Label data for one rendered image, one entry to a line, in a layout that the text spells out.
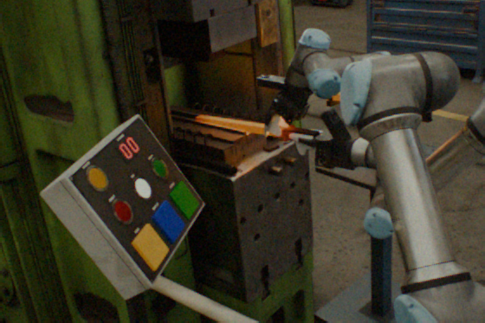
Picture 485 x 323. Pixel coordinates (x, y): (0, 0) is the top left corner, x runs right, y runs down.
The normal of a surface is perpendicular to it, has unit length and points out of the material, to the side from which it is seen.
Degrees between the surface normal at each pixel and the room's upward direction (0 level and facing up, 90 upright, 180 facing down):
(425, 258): 54
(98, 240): 90
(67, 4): 89
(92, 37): 90
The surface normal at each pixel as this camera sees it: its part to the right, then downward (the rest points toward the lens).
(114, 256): -0.25, 0.40
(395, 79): 0.12, -0.30
